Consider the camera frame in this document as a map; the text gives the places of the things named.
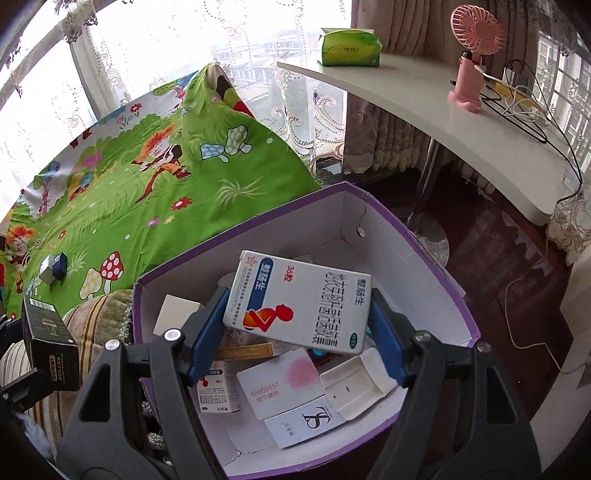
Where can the green tissue pack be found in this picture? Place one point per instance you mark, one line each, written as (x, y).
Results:
(348, 48)

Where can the pink handheld fan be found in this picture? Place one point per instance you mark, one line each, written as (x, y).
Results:
(473, 60)

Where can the white curved desk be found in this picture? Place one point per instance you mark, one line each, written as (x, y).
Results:
(438, 129)

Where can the purple cardboard box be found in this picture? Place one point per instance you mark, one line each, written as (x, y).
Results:
(392, 258)

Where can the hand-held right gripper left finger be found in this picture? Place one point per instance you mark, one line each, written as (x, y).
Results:
(207, 337)

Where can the green cartoon printed blanket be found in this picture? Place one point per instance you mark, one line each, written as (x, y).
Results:
(138, 207)

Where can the plain white cardboard box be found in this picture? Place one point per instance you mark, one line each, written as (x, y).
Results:
(178, 314)

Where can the black cardboard box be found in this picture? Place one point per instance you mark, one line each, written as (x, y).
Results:
(48, 341)

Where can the sheer lace curtain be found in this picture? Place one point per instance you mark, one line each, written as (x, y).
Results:
(161, 41)

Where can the black charger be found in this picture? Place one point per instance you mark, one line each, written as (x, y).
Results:
(517, 76)

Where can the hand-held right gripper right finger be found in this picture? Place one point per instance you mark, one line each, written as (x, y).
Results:
(390, 337)

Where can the small dark blue box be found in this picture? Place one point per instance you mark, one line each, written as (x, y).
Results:
(60, 264)

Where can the white medicine box red figure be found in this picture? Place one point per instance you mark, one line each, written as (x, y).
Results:
(300, 304)

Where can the white box pink smear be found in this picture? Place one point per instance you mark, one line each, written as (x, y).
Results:
(281, 378)

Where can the small white box green side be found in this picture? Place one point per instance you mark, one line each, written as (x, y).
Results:
(217, 387)

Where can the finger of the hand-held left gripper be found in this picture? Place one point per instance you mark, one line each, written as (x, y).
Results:
(7, 334)
(25, 387)

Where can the striped plush cushion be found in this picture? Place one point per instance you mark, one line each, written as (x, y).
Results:
(97, 318)

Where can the chrome desk leg round base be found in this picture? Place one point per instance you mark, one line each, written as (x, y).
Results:
(427, 221)

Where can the white plastic tray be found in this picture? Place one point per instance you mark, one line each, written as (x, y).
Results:
(355, 383)

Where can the brown patterned curtain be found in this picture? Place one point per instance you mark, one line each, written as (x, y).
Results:
(401, 92)

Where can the long white box black logo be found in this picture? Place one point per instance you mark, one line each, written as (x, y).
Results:
(304, 422)

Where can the narrow gold box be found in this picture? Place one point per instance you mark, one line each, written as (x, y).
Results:
(247, 351)

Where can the small silver box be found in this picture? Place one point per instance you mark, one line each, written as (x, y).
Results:
(47, 274)

